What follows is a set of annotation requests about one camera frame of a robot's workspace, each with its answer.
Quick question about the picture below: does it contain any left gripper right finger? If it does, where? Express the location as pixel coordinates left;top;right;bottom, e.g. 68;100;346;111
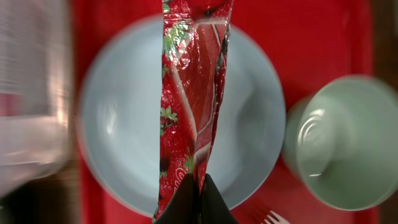
200;174;238;224

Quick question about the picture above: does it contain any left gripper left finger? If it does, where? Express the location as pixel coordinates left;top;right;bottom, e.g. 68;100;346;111
154;174;197;224

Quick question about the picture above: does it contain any red strawberry snack wrapper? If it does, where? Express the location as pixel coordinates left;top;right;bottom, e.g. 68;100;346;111
152;0;233;223

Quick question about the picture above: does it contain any white plastic fork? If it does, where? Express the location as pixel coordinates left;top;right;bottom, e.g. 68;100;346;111
261;210;290;224

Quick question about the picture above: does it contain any light blue plate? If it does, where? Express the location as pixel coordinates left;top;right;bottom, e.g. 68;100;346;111
79;16;285;217

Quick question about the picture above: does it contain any mint green bowl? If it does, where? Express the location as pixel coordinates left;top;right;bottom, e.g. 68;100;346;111
281;76;397;211

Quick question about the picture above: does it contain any clear plastic bin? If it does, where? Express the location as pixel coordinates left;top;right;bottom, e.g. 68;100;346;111
1;0;74;196

